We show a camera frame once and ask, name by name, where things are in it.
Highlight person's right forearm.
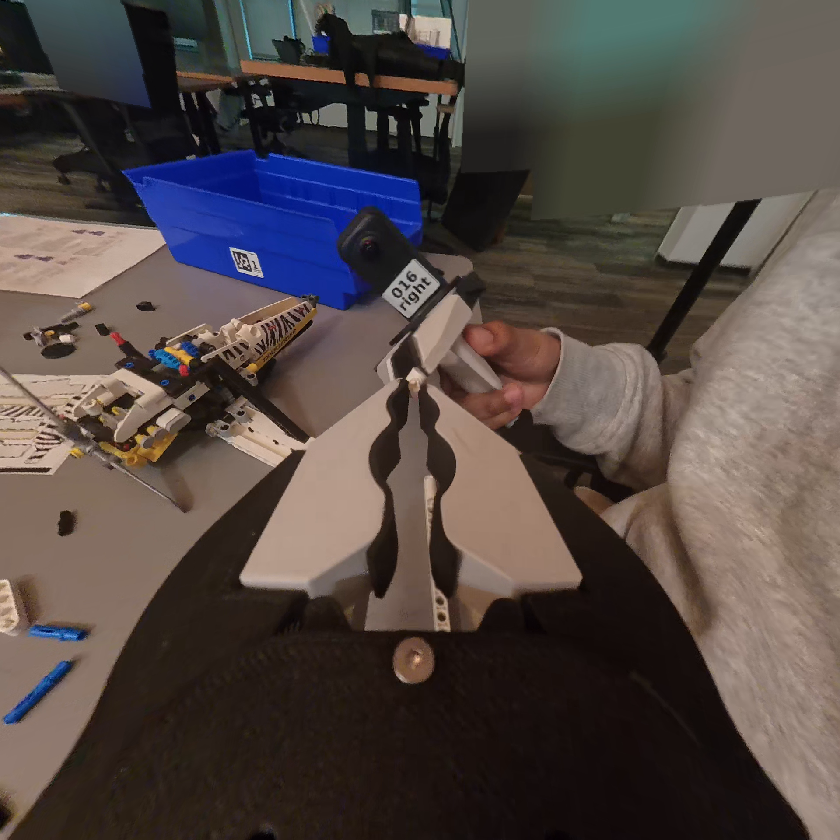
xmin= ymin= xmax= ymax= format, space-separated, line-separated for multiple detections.
xmin=530 ymin=328 xmax=700 ymax=488

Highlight printed instruction sheet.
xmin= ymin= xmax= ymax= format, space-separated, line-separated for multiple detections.
xmin=0 ymin=215 xmax=166 ymax=300

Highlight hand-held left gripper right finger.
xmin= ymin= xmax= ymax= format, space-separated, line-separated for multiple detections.
xmin=423 ymin=382 xmax=584 ymax=599

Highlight black table leg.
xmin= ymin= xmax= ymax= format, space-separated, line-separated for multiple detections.
xmin=646 ymin=199 xmax=763 ymax=363

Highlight blue lego axle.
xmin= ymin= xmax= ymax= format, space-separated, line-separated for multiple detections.
xmin=3 ymin=659 xmax=75 ymax=725

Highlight white cabinet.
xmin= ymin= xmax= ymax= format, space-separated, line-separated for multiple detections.
xmin=655 ymin=194 xmax=818 ymax=271

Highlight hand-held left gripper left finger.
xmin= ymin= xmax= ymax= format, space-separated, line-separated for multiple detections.
xmin=239 ymin=379 xmax=411 ymax=599

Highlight lego plane model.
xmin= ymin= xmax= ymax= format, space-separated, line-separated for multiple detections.
xmin=71 ymin=294 xmax=320 ymax=471

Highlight short white lego beam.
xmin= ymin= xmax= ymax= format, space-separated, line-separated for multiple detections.
xmin=0 ymin=578 xmax=32 ymax=637

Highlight long white lego beam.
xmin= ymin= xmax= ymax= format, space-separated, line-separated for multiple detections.
xmin=406 ymin=366 xmax=455 ymax=634

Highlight zebra striped sticker sheet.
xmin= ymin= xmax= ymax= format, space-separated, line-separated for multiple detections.
xmin=0 ymin=373 xmax=111 ymax=475

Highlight person's right hand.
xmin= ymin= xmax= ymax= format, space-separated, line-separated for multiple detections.
xmin=436 ymin=322 xmax=563 ymax=431

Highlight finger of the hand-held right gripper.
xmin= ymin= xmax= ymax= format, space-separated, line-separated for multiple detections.
xmin=408 ymin=293 xmax=475 ymax=376
xmin=376 ymin=340 xmax=416 ymax=389

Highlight wooden office desk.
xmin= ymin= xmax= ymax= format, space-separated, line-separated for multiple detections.
xmin=239 ymin=59 xmax=460 ymax=173

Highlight blue plastic bin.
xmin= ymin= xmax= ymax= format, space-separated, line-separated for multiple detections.
xmin=122 ymin=150 xmax=424 ymax=311

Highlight black bag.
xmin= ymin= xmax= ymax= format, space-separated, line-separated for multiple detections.
xmin=314 ymin=12 xmax=463 ymax=88

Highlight thin grey lego rod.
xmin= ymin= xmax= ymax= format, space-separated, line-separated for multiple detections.
xmin=0 ymin=364 xmax=193 ymax=514

